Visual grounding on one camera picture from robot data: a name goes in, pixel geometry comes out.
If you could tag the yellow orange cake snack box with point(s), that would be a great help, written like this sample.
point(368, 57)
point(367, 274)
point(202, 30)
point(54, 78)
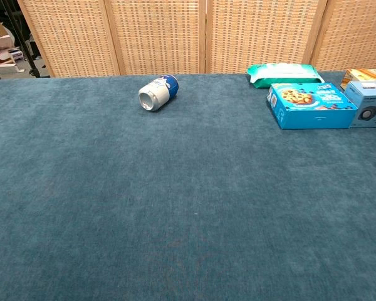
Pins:
point(363, 74)

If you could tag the light blue speaker box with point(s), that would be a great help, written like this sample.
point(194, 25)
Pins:
point(368, 94)

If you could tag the green white wet wipes pack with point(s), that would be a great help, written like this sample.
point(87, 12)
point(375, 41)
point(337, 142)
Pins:
point(285, 74)

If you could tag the white cardboard box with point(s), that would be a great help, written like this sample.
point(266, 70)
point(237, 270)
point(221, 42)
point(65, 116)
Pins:
point(6, 67)

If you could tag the flat white box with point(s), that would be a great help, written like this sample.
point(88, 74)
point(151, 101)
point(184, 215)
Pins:
point(0, 41)

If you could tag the woven rattan screen panel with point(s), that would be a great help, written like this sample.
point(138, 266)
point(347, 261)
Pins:
point(156, 36)
point(260, 31)
point(354, 34)
point(72, 37)

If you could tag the small white blue box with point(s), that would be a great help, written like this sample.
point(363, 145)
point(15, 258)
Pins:
point(16, 55)

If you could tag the black tripod stand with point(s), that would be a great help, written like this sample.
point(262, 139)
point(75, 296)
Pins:
point(25, 51)

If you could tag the blue and silver drink can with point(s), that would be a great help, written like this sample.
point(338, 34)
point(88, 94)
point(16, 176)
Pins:
point(159, 93)

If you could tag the teal blue table cloth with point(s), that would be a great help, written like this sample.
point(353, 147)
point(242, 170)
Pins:
point(163, 194)

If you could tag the blue cookie box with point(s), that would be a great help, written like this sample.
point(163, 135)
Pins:
point(313, 116)

